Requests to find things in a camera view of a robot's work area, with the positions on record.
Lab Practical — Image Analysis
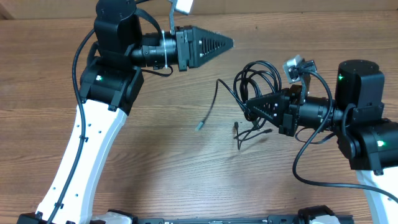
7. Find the black usb cable one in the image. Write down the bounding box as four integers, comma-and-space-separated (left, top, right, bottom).
195, 60, 283, 131

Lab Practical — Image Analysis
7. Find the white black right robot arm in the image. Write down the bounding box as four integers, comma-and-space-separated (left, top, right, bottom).
246, 57, 397, 223

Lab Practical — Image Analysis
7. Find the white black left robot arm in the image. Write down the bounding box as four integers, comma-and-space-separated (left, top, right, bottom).
18, 0, 234, 223

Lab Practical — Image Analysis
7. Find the brown cardboard backboard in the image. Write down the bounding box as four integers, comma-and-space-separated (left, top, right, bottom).
1, 0, 397, 19

